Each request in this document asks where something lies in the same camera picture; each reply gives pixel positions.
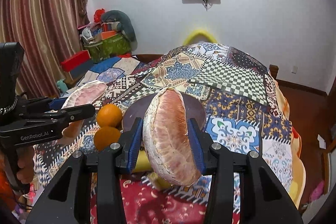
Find large orange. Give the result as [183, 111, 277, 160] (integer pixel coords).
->
[96, 103, 122, 127]
[93, 126, 121, 151]

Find red box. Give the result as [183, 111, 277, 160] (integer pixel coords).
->
[60, 50, 91, 72]

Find white wall socket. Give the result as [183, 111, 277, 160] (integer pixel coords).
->
[291, 66, 298, 74]

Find green storage box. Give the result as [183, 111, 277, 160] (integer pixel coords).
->
[84, 34, 131, 63]

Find red plastic bag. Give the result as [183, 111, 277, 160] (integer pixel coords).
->
[93, 9, 105, 23]

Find peeled pomelo segment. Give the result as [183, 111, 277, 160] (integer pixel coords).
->
[142, 88, 201, 186]

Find patchwork patterned bedspread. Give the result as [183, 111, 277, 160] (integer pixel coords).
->
[34, 42, 298, 223]

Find yellow foam tube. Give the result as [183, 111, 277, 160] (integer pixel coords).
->
[182, 29, 217, 46]

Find person left hand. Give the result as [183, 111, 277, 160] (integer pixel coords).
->
[17, 147, 35, 184]

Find grey plush toy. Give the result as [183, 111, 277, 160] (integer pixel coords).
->
[101, 10, 136, 42]

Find sugarcane piece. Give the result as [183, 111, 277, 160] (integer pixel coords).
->
[147, 172, 172, 191]
[132, 150, 152, 173]

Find striped red gold curtain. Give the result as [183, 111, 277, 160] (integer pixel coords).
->
[1, 0, 89, 98]

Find pomelo wedge with rind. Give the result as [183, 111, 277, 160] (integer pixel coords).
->
[62, 80, 107, 138]

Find wooden door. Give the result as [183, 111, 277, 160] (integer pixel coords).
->
[322, 79, 336, 194]

